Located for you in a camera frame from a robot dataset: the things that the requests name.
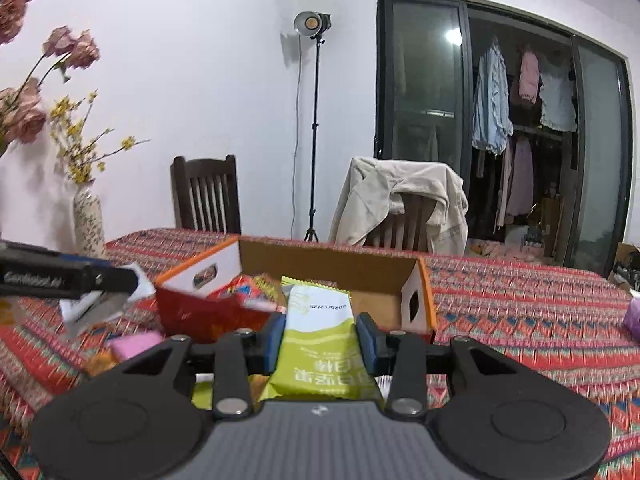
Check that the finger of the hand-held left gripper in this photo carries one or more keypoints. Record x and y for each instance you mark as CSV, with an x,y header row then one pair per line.
x,y
117,281
85,260

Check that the purple tissue pack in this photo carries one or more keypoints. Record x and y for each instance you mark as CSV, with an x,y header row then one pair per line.
x,y
632,322

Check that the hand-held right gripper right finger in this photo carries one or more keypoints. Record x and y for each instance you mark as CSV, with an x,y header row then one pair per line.
x,y
366,345

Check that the hanging white blouse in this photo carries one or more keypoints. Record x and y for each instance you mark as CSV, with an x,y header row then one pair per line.
x,y
557,100

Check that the brown cardboard box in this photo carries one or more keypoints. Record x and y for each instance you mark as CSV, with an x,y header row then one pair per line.
x,y
625,265

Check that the yellow flower branches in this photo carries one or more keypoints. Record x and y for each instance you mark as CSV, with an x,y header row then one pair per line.
x,y
80,145

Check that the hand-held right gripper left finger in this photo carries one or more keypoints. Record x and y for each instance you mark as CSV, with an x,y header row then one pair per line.
x,y
272,345

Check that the orange cardboard box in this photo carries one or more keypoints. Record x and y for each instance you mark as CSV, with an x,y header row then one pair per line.
x,y
320,265

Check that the hanging mauve clothes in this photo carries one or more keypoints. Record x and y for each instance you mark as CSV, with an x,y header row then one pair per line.
x,y
517,180

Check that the green snack packet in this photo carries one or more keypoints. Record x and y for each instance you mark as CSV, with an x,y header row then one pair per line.
x,y
202,395
320,340

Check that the dark wooden chair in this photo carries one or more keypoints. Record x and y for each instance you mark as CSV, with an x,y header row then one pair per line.
x,y
205,195

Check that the studio light on stand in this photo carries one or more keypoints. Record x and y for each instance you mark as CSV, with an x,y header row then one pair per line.
x,y
315,110

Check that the pink snack packet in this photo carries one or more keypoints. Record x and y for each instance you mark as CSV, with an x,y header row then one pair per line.
x,y
135,346

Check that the pink artificial roses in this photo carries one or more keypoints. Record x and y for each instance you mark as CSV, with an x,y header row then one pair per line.
x,y
30,110

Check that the floral ceramic vase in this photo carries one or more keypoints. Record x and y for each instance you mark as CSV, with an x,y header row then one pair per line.
x,y
89,225

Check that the wooden chair under jacket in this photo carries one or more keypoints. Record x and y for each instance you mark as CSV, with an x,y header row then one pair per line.
x,y
400,232

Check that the dark framed sliding glass door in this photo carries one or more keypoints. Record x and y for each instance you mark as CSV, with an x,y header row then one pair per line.
x,y
425,85

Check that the hanging blue shirt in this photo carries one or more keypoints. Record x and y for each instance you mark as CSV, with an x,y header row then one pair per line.
x,y
492,100

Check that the red yellow snack packet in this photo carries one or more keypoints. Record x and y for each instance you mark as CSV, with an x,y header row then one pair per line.
x,y
255,292

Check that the white orange cookie packet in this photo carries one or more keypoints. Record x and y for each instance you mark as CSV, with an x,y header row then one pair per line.
x,y
100,310
100,362

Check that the beige jacket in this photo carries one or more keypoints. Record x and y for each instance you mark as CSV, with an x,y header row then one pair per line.
x,y
400,195

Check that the hanging pink garment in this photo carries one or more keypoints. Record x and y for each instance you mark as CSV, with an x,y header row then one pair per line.
x,y
530,77

